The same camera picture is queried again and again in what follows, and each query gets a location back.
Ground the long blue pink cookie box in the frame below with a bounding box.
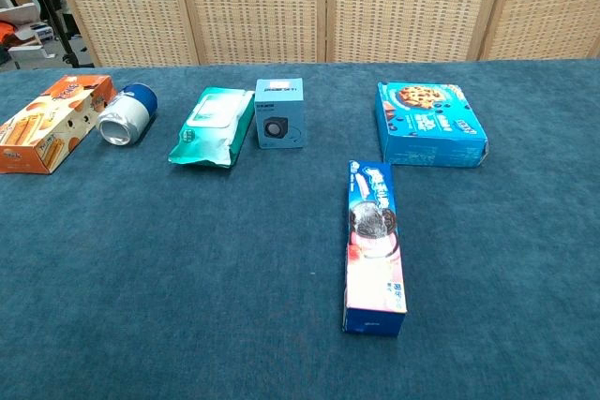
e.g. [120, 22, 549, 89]
[342, 159, 408, 338]

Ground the blue table cloth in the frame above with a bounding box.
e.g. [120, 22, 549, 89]
[0, 58, 600, 400]

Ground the green wet wipes pack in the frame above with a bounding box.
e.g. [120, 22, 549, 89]
[167, 85, 257, 169]

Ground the woven wooden folding screen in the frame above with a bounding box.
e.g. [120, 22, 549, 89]
[44, 0, 600, 67]

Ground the blue and white can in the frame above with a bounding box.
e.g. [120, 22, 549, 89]
[96, 82, 159, 147]

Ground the black tripod stand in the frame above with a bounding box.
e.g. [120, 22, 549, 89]
[18, 0, 83, 68]

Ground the small blue speaker box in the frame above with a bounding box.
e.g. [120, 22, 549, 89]
[254, 77, 305, 150]

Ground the orange wafer biscuit box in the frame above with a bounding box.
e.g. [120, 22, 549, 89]
[0, 74, 118, 175]

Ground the blue chocolate cookie box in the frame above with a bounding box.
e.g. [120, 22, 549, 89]
[374, 81, 490, 170]

